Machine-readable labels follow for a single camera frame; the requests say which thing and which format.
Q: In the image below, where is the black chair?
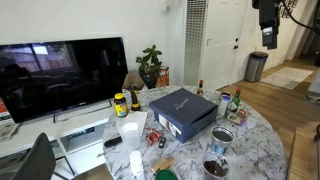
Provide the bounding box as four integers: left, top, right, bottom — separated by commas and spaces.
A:
11, 133, 56, 180

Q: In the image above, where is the red snack packet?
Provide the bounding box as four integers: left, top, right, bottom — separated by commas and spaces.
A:
146, 128, 163, 145

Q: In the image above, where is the silver trash can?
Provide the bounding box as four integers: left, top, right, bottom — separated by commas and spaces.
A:
244, 51, 268, 82

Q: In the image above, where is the black flat screen television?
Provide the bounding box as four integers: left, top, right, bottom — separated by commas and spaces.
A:
0, 37, 128, 123

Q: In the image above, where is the white tv stand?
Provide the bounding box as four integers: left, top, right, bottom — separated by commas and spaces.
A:
0, 100, 114, 177

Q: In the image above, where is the dark clear plastic cup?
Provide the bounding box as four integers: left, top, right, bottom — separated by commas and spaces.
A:
203, 152, 230, 180

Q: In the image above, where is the snack bag on table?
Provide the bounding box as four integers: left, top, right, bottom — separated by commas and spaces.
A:
227, 109, 248, 125

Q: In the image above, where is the hot sauce bottle red cap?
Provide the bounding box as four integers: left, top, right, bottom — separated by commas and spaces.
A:
197, 80, 203, 96

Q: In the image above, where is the navy blue cardboard box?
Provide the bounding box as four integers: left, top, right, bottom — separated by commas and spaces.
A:
149, 88, 218, 143

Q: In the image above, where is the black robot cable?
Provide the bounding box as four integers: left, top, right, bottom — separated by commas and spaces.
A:
279, 0, 320, 36

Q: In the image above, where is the green round lid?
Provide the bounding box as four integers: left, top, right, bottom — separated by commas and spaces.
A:
155, 170, 178, 180

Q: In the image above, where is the green potted plant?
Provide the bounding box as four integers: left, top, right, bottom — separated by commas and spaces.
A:
136, 45, 162, 89

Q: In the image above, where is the white paper sheet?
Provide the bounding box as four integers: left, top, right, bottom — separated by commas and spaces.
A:
116, 111, 148, 135

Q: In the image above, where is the small white bottle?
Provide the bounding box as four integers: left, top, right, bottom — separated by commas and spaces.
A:
129, 150, 143, 176

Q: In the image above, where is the black yellow bottle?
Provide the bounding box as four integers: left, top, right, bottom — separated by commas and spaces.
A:
130, 84, 141, 111

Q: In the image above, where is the brown paper bag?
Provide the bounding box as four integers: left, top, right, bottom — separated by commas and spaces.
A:
122, 72, 145, 90

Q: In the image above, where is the floor rug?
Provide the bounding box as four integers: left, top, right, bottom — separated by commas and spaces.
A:
262, 67, 312, 90

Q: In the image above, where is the yellow lid vitamin bottle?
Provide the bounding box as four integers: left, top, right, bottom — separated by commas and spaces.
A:
114, 93, 129, 117

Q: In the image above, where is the white bottle blue cap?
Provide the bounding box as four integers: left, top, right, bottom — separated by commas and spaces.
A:
218, 95, 231, 116

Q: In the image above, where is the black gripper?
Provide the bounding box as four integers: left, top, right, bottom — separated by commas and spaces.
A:
252, 0, 280, 50

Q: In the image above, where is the wooden block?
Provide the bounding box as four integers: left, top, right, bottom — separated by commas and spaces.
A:
151, 157, 174, 173

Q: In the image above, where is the white translucent plastic cup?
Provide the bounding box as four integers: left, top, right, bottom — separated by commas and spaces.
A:
119, 122, 140, 152

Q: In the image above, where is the green glass bottle red cap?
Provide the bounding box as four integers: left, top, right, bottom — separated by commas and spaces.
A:
230, 88, 241, 112

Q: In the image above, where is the black remote control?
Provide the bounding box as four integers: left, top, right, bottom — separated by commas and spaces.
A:
104, 136, 122, 148

